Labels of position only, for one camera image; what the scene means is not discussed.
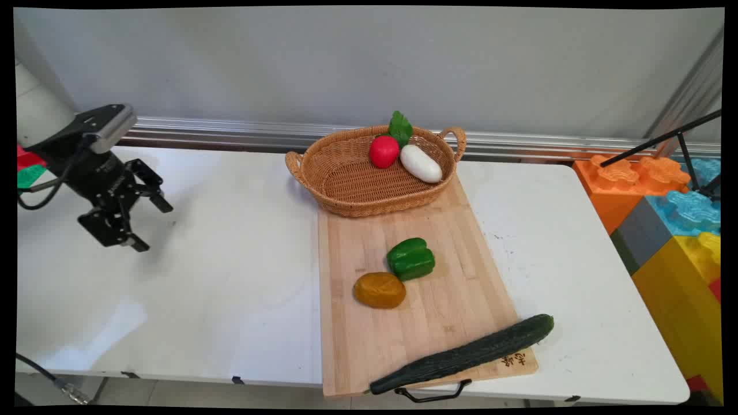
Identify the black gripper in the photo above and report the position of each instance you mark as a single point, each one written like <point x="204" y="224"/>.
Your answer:
<point x="97" y="172"/>

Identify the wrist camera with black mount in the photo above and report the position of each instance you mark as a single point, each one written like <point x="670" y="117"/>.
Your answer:
<point x="106" y="125"/>

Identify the grey foam building block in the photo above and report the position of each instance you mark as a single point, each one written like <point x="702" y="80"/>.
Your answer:
<point x="643" y="233"/>

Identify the aluminium rail along wall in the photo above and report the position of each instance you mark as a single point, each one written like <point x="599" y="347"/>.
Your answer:
<point x="519" y="141"/>

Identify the blue foam building block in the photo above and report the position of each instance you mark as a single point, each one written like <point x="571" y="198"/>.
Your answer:
<point x="692" y="210"/>

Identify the green foam floor block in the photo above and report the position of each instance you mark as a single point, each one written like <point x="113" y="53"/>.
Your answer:
<point x="30" y="176"/>

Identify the green toy bell pepper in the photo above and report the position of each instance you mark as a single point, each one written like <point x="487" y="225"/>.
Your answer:
<point x="410" y="259"/>

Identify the white toy eggplant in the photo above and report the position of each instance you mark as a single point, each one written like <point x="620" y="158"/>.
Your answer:
<point x="421" y="163"/>

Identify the black tripod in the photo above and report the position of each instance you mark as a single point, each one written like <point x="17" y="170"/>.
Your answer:
<point x="669" y="138"/>

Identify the red toy radish with leaf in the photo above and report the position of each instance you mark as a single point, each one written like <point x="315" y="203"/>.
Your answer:
<point x="385" y="148"/>

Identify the orange foam building block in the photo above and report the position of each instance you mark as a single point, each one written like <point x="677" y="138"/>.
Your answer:
<point x="620" y="184"/>

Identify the orange-brown toy potato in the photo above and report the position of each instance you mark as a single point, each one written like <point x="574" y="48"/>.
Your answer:
<point x="379" y="290"/>

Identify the dark green toy cucumber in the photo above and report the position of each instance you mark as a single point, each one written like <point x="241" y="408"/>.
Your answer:
<point x="461" y="354"/>

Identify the diagonal aluminium profile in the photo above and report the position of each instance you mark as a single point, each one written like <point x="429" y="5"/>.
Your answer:
<point x="692" y="92"/>

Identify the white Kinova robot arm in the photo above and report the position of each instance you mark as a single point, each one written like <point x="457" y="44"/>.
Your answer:
<point x="37" y="106"/>

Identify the red foam floor block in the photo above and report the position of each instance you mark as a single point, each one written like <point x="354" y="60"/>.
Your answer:
<point x="27" y="158"/>

